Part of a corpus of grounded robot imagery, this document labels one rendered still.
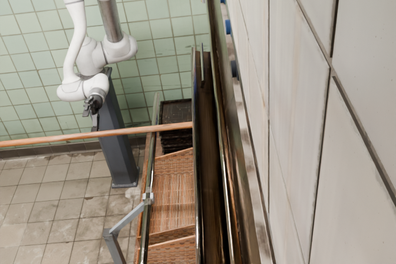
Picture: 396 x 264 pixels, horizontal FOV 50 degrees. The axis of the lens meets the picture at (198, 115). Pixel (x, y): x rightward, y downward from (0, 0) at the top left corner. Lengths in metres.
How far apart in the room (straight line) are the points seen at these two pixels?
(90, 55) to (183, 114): 0.69
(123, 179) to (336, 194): 3.23
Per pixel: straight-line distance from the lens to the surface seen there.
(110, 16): 2.49
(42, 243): 3.35
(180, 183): 2.57
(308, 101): 0.21
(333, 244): 0.20
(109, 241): 2.01
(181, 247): 2.14
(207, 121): 1.68
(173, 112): 2.62
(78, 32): 2.34
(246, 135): 0.87
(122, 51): 2.71
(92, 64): 2.76
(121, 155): 3.20
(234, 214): 0.96
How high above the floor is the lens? 2.49
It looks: 39 degrees down
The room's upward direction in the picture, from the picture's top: 8 degrees counter-clockwise
